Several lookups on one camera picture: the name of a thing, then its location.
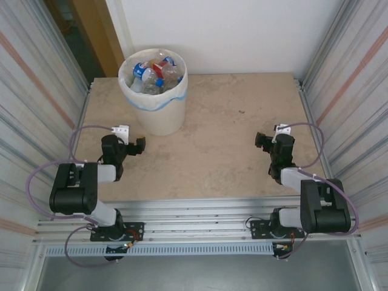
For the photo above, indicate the blue label bottle blue cap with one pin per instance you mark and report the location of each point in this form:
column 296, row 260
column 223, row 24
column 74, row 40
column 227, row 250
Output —
column 139, row 71

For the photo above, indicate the red orange label bottle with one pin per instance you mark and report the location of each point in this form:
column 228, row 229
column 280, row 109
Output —
column 159, row 69

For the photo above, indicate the small blue label bottle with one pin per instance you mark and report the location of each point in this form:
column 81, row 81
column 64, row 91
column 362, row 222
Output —
column 171, row 61

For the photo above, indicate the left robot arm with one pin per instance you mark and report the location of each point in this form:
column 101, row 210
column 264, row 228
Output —
column 72, row 197

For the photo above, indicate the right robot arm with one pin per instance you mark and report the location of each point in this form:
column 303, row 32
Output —
column 327, row 218

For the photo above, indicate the cream plastic bin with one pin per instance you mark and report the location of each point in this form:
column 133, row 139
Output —
column 160, row 121

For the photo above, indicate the translucent white bin liner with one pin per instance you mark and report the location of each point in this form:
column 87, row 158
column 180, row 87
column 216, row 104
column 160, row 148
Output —
column 182, row 91

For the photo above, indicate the yellow power connector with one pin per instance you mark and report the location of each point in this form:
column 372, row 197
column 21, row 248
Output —
column 282, row 247
column 129, row 244

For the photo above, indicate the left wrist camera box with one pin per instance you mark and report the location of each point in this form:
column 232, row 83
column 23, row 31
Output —
column 121, row 130

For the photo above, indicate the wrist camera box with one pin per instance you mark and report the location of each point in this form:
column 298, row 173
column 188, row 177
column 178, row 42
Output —
column 282, row 128
column 121, row 130

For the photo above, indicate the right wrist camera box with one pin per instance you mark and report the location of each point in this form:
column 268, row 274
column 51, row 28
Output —
column 282, row 128

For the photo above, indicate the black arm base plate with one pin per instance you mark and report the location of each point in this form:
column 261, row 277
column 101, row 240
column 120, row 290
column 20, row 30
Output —
column 257, row 230
column 136, row 230

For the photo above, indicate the aluminium rail frame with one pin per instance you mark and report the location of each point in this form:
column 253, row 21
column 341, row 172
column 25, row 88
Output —
column 197, row 218

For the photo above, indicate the aluminium frame post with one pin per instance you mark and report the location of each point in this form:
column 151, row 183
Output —
column 329, row 39
column 78, row 65

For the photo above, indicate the wooden door frame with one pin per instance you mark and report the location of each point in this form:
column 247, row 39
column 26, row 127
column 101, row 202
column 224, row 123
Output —
column 100, row 36

